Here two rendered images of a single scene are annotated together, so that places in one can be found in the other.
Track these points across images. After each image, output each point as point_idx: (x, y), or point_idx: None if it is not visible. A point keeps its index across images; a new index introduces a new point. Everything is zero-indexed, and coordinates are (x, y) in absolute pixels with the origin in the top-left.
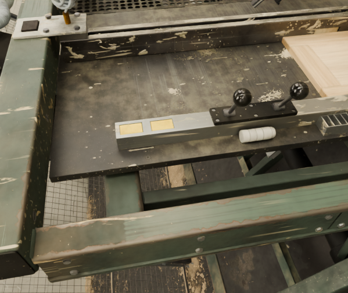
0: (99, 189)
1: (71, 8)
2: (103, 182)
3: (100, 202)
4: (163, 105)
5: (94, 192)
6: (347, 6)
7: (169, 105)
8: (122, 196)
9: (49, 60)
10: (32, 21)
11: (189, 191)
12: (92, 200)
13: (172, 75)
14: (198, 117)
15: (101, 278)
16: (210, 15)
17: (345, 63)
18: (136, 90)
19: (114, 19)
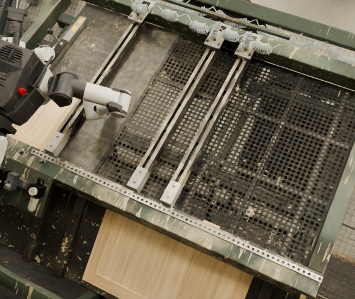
0: None
1: (186, 38)
2: None
3: (340, 264)
4: (88, 39)
5: None
6: (68, 127)
7: (86, 41)
8: (70, 19)
9: (125, 7)
10: (147, 5)
11: (58, 36)
12: None
13: (101, 49)
14: (68, 37)
15: (253, 225)
16: (129, 89)
17: (50, 105)
18: (102, 35)
19: (159, 50)
